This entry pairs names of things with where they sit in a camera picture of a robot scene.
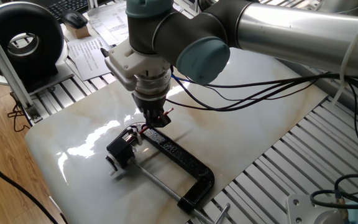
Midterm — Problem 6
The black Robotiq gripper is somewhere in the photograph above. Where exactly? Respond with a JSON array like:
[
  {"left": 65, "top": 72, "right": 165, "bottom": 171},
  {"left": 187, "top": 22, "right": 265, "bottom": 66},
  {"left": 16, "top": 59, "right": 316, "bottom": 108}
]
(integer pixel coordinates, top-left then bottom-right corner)
[{"left": 131, "top": 91, "right": 172, "bottom": 128}]

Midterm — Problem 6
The red pencil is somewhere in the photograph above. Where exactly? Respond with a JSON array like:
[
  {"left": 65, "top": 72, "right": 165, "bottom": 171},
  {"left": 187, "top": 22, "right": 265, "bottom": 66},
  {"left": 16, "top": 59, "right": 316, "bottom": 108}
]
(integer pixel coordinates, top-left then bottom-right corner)
[{"left": 138, "top": 108, "right": 174, "bottom": 135}]

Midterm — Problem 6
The black C-clamp with steel screw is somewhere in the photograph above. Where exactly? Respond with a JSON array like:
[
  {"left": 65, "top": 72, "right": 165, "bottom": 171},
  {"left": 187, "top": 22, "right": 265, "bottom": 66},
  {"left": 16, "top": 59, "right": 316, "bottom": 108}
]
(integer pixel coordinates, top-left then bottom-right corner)
[{"left": 126, "top": 121, "right": 231, "bottom": 224}]

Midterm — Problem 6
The white marble board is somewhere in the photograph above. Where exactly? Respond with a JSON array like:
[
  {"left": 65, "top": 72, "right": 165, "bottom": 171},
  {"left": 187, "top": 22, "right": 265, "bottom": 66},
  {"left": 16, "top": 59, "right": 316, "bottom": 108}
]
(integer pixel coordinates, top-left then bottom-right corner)
[{"left": 24, "top": 46, "right": 329, "bottom": 224}]

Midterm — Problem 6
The small wooden block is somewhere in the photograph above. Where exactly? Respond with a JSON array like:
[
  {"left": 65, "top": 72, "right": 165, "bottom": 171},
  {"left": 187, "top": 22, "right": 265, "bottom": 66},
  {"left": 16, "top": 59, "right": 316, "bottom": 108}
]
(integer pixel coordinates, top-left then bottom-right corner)
[{"left": 65, "top": 24, "right": 91, "bottom": 40}]

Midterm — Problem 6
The black computer mouse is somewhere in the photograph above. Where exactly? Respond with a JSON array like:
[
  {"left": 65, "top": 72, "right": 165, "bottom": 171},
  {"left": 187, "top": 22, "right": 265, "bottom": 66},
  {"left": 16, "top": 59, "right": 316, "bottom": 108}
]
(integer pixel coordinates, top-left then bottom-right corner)
[{"left": 60, "top": 10, "right": 89, "bottom": 30}]

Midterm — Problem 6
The black keyboard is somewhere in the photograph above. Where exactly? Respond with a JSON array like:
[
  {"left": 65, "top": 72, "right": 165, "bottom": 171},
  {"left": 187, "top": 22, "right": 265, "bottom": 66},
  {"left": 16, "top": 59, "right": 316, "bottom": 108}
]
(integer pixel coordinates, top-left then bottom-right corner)
[{"left": 47, "top": 0, "right": 90, "bottom": 21}]

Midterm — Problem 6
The silver robot mounting plate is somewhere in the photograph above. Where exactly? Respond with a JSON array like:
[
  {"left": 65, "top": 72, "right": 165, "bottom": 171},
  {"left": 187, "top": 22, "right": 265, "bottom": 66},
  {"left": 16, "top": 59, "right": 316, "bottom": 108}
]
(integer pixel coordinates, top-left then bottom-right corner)
[{"left": 286, "top": 194, "right": 351, "bottom": 224}]

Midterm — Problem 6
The aluminium plate with holes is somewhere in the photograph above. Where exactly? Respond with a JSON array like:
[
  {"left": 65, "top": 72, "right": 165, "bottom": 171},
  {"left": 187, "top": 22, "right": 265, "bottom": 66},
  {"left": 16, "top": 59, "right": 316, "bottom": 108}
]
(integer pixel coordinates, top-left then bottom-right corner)
[{"left": 290, "top": 0, "right": 321, "bottom": 11}]

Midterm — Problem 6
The dark blue thin cable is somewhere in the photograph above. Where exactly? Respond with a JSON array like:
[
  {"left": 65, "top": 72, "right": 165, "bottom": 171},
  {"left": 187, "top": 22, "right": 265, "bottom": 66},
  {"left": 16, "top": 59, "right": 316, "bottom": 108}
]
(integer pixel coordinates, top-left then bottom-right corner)
[{"left": 170, "top": 73, "right": 318, "bottom": 102}]

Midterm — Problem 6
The black floor cable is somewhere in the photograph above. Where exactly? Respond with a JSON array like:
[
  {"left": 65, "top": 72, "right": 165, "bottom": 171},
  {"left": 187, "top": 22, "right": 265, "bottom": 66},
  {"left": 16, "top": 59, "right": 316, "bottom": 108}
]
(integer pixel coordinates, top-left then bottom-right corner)
[{"left": 0, "top": 151, "right": 60, "bottom": 224}]

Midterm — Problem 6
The aluminium frame post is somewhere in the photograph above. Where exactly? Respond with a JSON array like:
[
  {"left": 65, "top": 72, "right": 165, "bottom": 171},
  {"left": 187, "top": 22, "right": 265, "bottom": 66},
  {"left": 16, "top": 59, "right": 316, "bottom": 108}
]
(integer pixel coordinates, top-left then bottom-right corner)
[{"left": 0, "top": 11, "right": 43, "bottom": 123}]

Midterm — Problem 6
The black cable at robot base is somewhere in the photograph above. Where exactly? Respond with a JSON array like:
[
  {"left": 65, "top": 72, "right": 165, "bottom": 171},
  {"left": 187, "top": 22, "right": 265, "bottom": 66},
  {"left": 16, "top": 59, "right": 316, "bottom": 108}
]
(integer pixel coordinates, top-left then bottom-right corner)
[{"left": 310, "top": 174, "right": 358, "bottom": 210}]

